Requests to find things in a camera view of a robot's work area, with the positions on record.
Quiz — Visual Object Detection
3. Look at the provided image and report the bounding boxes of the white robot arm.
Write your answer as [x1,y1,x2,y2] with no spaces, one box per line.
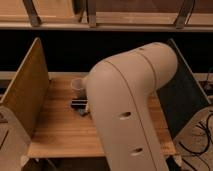
[71,42,178,171]

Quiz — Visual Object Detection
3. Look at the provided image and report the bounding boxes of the left wooden side panel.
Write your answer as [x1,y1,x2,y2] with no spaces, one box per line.
[0,38,49,144]

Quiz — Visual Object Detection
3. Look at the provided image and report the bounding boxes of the right dark side panel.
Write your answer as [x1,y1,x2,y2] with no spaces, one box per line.
[157,39,211,139]

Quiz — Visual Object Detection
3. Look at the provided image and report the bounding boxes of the wooden shelf with brackets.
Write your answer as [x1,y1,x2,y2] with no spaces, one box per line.
[0,0,213,33]

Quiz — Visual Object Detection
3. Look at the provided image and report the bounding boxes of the black cables on floor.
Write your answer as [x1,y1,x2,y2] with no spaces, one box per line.
[178,111,213,171]

